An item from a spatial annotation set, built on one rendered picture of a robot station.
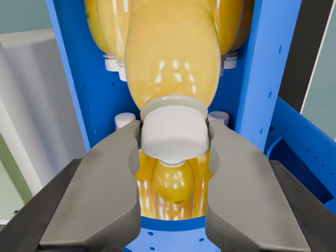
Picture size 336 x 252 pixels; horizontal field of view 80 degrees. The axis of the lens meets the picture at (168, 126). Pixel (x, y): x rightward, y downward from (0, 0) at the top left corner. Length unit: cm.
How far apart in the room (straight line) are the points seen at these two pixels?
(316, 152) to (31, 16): 165
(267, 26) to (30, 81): 35
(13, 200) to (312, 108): 177
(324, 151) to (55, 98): 86
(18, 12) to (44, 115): 130
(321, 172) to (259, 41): 70
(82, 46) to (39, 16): 127
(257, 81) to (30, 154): 33
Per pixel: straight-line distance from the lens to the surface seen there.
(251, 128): 22
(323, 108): 187
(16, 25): 170
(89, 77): 36
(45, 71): 44
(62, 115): 47
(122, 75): 28
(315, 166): 87
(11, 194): 41
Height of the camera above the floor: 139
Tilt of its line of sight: 61 degrees down
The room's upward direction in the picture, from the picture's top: 177 degrees counter-clockwise
